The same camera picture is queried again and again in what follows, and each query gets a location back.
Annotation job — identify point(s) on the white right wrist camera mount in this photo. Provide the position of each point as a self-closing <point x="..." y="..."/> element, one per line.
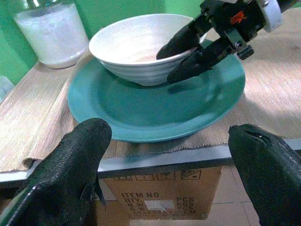
<point x="272" y="16"/>

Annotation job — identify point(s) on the brown printed cardboard box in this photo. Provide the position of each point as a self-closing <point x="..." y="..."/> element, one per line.
<point x="164" y="188"/>

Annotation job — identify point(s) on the teal ceramic plate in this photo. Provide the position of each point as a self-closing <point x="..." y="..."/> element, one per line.
<point x="141" y="110"/>

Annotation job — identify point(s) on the glass jar with white filling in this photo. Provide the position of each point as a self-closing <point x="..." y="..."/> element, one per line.
<point x="51" y="35"/>

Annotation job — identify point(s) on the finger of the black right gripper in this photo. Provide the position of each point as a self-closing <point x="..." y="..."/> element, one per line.
<point x="183" y="41"/>
<point x="195" y="64"/>

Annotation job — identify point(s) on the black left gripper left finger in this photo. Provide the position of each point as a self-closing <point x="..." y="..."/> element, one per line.
<point x="63" y="169"/>

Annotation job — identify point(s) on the white ceramic bowl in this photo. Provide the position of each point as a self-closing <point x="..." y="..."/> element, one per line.
<point x="131" y="35"/>

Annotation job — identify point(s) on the beige woven placemat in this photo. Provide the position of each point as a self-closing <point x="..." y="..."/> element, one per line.
<point x="35" y="106"/>

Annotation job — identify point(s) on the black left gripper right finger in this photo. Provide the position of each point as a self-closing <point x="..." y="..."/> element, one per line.
<point x="270" y="174"/>

